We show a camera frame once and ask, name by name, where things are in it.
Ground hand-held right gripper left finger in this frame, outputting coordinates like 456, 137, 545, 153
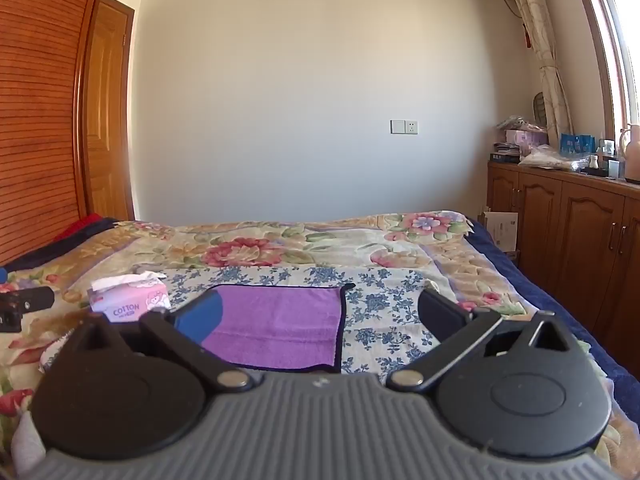
56, 290, 256, 394

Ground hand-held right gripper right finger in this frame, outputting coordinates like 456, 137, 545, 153
387, 287, 577, 394

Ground pink tissue pack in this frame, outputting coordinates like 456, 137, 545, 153
87, 271, 171, 323

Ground red cloth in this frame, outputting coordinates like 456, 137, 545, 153
52, 213, 104, 242

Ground pink thermos jug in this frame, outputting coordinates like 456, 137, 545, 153
617, 123, 640, 184

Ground clear plastic bag with cloth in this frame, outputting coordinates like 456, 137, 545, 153
517, 144, 592, 172

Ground two-sided purple grey towel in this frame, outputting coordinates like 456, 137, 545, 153
200, 284, 357, 370

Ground louvred wooden wardrobe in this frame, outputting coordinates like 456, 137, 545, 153
0, 0, 114, 267

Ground dark blue blanket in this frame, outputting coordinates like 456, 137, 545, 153
0, 217, 121, 272

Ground floral blanket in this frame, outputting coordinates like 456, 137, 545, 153
0, 210, 640, 480

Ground blue floral white cloth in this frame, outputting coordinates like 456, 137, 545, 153
160, 266, 451, 377

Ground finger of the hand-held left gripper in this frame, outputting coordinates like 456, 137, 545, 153
0, 287, 55, 313

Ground crumpled plastic bag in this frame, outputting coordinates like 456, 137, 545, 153
495, 115, 547, 134

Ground patterned beige curtain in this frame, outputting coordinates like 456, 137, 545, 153
499, 0, 574, 150

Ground stack of books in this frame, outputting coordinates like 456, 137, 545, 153
492, 142, 524, 164

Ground wooden door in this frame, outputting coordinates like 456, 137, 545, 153
82, 0, 137, 222

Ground navy bed sheet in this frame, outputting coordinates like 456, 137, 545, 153
465, 217, 640, 411

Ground pink box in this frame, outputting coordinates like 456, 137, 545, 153
505, 129, 549, 157

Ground wooden cabinet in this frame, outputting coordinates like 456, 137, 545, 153
486, 159, 640, 361

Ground wooden framed window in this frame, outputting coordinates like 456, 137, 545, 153
570, 0, 640, 137

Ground blue box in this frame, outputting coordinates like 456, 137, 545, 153
560, 133, 597, 154

